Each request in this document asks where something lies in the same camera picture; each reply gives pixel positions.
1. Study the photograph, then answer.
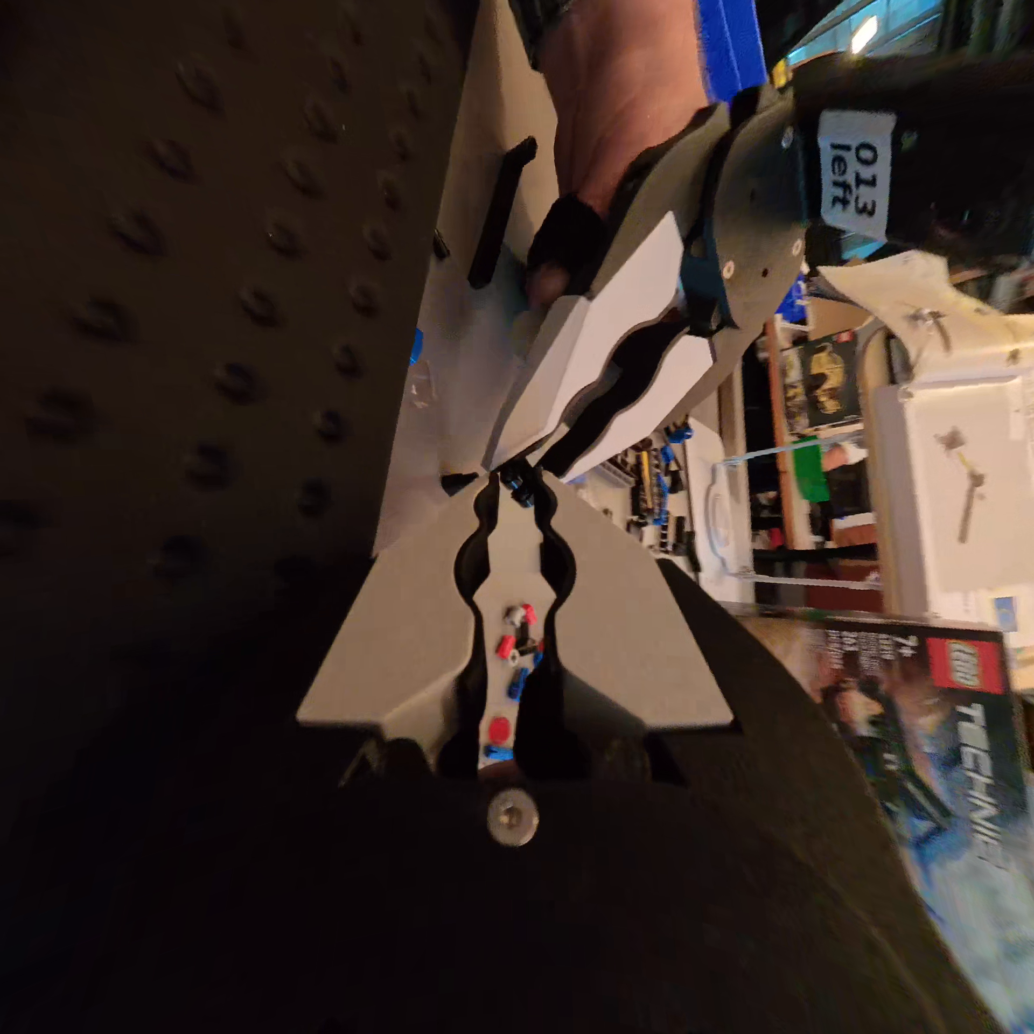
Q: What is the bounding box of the pile of small connector pieces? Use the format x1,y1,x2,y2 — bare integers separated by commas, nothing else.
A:
483,602,544,764

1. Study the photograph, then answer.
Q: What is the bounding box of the person's left hand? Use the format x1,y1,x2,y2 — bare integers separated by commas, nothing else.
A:
529,0,716,312

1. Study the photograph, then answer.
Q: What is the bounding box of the printed toy truck set box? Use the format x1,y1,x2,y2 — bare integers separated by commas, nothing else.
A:
731,602,1034,1034

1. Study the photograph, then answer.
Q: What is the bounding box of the blue storage bin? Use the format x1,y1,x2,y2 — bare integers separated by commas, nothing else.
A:
696,0,768,106

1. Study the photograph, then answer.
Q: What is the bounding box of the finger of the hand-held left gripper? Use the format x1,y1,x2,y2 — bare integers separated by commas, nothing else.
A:
485,212,688,471
549,331,716,481

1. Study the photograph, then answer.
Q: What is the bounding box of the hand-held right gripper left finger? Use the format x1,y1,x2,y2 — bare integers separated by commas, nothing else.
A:
296,472,502,780

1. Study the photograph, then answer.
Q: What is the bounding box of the black thin liftarm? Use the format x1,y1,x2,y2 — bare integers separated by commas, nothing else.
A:
467,136,538,290

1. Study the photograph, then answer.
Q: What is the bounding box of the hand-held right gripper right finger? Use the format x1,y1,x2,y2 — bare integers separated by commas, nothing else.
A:
517,472,736,778

